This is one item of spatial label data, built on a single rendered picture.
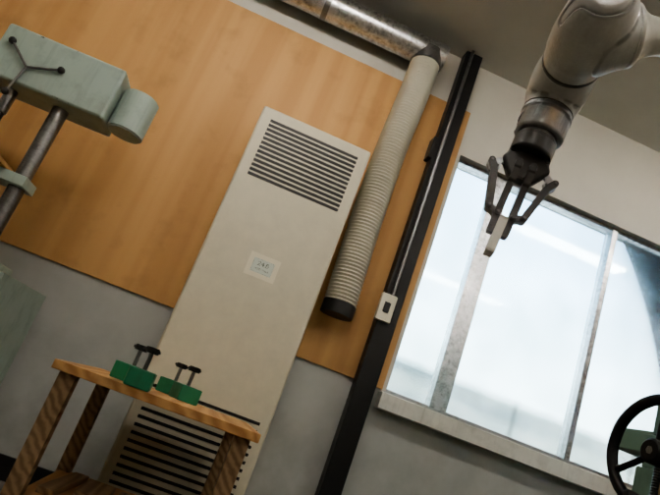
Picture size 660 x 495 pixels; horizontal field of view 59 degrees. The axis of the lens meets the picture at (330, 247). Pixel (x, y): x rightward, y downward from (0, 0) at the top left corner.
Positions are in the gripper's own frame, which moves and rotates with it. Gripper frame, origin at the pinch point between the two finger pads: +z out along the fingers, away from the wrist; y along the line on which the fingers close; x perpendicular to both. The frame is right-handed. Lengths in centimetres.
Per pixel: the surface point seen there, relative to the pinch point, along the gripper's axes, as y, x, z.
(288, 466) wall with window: 32, -175, 61
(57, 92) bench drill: 160, -85, -23
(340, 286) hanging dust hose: 44, -155, -17
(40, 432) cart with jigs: 81, -56, 73
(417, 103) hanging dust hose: 50, -157, -118
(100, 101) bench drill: 146, -89, -28
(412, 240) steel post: 25, -170, -55
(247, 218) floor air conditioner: 87, -129, -21
